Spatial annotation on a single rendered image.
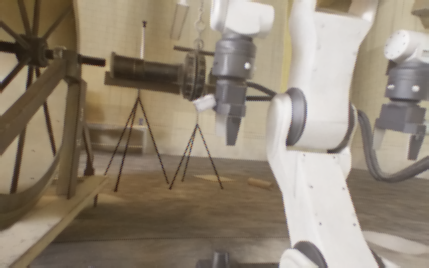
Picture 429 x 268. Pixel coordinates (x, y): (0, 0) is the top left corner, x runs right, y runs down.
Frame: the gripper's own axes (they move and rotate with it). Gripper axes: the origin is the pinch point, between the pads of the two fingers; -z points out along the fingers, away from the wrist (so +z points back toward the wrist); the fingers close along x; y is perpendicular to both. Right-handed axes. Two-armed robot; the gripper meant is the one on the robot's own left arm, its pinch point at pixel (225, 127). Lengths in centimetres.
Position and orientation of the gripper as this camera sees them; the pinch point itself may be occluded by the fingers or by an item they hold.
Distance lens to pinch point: 61.3
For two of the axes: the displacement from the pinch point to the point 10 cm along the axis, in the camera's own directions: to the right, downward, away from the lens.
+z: 1.2, -9.8, -1.5
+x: -2.2, -1.8, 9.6
